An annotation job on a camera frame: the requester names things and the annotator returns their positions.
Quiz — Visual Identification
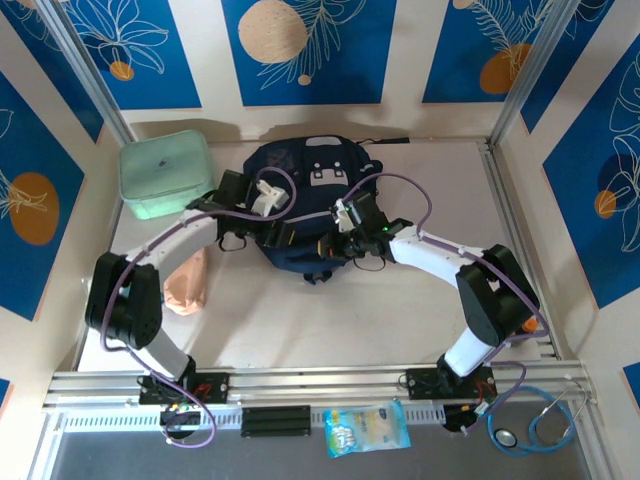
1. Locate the navy blue backpack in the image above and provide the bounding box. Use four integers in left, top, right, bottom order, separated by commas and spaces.
242, 134, 412, 287

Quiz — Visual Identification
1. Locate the mint green lunch box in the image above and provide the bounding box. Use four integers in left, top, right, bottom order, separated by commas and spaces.
118, 129, 220, 222

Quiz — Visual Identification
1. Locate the black ribbed block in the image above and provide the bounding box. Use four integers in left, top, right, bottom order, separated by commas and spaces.
241, 405, 312, 439

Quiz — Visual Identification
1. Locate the snack packet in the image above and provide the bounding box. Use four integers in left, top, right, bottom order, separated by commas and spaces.
323, 399, 412, 459

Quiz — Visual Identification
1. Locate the blue stethoscope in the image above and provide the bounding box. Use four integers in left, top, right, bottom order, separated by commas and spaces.
487, 382, 600, 457

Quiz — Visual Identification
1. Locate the white right camera bracket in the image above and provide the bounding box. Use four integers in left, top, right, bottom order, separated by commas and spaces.
331, 199, 353, 235

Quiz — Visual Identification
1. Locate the white camera bracket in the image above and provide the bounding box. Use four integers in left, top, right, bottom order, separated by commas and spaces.
251, 179, 290, 217
331, 199, 353, 235

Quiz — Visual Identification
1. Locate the white left camera bracket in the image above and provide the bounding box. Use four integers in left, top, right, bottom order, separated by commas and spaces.
251, 179, 290, 217

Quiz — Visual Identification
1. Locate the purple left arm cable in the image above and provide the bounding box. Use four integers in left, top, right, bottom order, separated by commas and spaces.
99, 167, 300, 448

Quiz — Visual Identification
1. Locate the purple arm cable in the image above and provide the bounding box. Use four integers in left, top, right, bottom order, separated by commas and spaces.
347, 172, 551, 436
99, 167, 300, 448

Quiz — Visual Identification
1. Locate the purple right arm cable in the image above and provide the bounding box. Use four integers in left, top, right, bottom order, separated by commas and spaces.
347, 172, 551, 436

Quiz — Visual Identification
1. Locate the aluminium mounting rail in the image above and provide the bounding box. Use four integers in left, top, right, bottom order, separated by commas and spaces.
42, 362, 600, 412

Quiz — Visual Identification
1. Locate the aluminium side rail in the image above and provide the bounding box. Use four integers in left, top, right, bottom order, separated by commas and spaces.
476, 141, 562, 360

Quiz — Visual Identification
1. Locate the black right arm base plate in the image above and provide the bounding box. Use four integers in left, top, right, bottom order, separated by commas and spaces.
405, 367, 499, 401

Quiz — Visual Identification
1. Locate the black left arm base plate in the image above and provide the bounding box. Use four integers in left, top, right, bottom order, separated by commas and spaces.
137, 370, 231, 406

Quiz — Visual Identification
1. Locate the white slotted cable duct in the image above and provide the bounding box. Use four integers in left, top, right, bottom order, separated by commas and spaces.
58, 403, 447, 435

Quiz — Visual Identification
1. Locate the aluminium frame post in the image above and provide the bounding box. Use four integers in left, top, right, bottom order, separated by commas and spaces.
37, 0, 136, 146
489, 0, 585, 146

